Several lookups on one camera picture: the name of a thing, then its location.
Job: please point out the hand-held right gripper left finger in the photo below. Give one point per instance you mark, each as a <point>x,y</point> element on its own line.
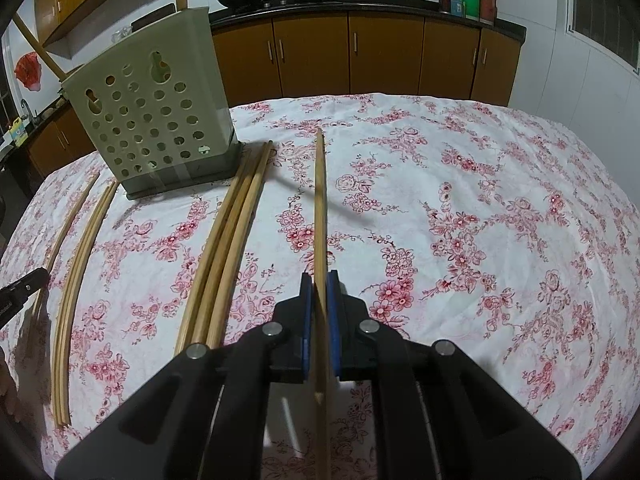
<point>305,315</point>

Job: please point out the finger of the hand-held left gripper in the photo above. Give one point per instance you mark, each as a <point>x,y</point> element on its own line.
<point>30,279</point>

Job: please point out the red floral tablecloth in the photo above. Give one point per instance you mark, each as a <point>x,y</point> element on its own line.
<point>450,210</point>

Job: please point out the person's left hand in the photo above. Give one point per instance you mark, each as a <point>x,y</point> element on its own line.
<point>6,385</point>

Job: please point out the green box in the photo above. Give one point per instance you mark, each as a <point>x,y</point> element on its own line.
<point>471,4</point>

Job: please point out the clear glass cup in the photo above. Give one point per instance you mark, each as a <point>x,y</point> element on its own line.
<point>122,36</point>

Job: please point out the wooden sink cabinet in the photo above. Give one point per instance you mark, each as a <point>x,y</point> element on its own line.
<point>55,140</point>

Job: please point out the window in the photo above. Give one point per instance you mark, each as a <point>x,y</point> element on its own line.
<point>605,5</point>

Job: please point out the green perforated utensil holder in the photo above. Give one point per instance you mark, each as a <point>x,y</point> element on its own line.
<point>212,65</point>

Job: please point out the wooden lower cabinet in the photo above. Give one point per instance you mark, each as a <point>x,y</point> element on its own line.
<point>385,55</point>

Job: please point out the black kitchen countertop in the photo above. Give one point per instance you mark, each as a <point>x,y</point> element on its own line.
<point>380,5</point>

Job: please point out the red hanging bag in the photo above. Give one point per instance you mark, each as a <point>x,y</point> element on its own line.
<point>27,72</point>

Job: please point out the dark red box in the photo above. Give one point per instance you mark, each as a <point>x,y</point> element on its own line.
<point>488,2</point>

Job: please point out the small blue box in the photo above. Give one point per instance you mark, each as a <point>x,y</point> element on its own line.
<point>456,6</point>

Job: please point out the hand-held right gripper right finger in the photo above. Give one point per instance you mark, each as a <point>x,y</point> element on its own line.
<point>333,315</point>

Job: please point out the metal faucet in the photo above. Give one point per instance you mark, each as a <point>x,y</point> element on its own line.
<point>27,110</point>

